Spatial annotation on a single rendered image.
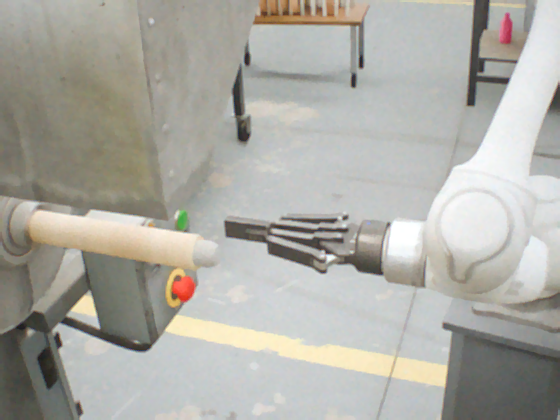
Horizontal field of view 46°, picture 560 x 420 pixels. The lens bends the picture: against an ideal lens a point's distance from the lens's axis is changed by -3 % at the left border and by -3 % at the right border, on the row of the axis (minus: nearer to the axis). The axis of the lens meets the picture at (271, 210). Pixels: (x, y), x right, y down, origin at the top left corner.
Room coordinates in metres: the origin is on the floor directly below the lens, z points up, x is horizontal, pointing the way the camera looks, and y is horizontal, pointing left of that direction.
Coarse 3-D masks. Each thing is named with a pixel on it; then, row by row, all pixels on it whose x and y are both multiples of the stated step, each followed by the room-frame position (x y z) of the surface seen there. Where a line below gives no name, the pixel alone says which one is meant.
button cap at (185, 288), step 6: (186, 276) 0.84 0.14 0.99; (174, 282) 0.84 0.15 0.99; (180, 282) 0.83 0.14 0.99; (186, 282) 0.83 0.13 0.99; (192, 282) 0.83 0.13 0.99; (174, 288) 0.83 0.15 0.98; (180, 288) 0.82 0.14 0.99; (186, 288) 0.82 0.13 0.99; (192, 288) 0.83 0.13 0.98; (180, 294) 0.81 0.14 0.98; (186, 294) 0.82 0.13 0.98; (192, 294) 0.83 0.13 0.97; (180, 300) 0.82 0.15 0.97; (186, 300) 0.82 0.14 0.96
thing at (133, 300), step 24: (96, 216) 0.82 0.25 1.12; (120, 216) 0.81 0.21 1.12; (96, 264) 0.79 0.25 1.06; (120, 264) 0.78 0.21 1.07; (144, 264) 0.77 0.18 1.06; (96, 288) 0.79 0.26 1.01; (120, 288) 0.78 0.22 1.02; (144, 288) 0.77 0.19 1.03; (168, 288) 0.81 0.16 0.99; (96, 312) 0.80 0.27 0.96; (120, 312) 0.78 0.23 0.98; (144, 312) 0.77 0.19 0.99; (168, 312) 0.81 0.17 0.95; (96, 336) 0.81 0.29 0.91; (120, 336) 0.79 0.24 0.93; (144, 336) 0.77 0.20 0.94
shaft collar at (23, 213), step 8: (16, 208) 0.58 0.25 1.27; (24, 208) 0.58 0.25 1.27; (32, 208) 0.58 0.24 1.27; (40, 208) 0.59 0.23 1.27; (16, 216) 0.57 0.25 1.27; (24, 216) 0.57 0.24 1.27; (16, 224) 0.57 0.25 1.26; (24, 224) 0.56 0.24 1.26; (16, 232) 0.56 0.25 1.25; (24, 232) 0.56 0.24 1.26; (16, 240) 0.56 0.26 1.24; (24, 240) 0.56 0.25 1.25; (32, 240) 0.57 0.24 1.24
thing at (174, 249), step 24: (48, 216) 0.57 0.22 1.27; (72, 216) 0.57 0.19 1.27; (48, 240) 0.56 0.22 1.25; (72, 240) 0.55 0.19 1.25; (96, 240) 0.54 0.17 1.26; (120, 240) 0.53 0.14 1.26; (144, 240) 0.52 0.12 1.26; (168, 240) 0.51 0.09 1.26; (192, 240) 0.51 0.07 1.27; (168, 264) 0.51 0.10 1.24; (192, 264) 0.50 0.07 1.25
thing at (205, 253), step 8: (200, 240) 0.52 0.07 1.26; (200, 248) 0.50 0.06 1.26; (208, 248) 0.50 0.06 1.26; (216, 248) 0.51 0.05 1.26; (192, 256) 0.50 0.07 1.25; (200, 256) 0.50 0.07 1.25; (208, 256) 0.50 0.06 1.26; (216, 256) 0.50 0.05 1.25; (200, 264) 0.50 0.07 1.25; (208, 264) 0.50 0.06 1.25; (216, 264) 0.50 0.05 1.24
